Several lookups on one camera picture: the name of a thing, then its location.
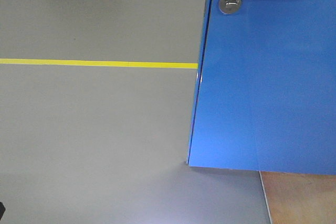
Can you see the blue door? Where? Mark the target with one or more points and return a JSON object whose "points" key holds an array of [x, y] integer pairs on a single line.
{"points": [[265, 88]]}

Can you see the metal door thumb lock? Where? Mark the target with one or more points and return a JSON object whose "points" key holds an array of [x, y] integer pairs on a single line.
{"points": [[229, 6]]}

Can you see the right wooden platform board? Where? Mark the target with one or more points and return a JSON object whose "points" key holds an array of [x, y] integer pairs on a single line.
{"points": [[299, 198]]}

